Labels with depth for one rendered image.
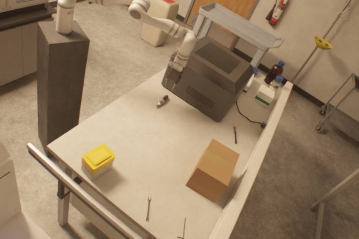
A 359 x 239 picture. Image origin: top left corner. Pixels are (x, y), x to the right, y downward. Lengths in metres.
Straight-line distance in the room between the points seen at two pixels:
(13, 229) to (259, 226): 2.26
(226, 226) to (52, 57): 1.27
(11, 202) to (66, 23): 1.25
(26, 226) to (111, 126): 0.94
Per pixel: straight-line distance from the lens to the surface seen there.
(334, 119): 4.36
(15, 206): 0.58
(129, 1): 1.47
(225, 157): 1.34
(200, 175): 1.26
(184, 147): 1.50
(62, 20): 1.66
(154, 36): 3.91
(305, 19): 4.41
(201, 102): 1.70
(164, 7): 3.71
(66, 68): 1.76
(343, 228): 3.34
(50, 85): 1.81
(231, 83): 1.60
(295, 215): 2.96
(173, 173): 1.37
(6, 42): 2.58
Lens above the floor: 2.00
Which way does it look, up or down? 37 degrees down
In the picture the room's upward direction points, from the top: 25 degrees clockwise
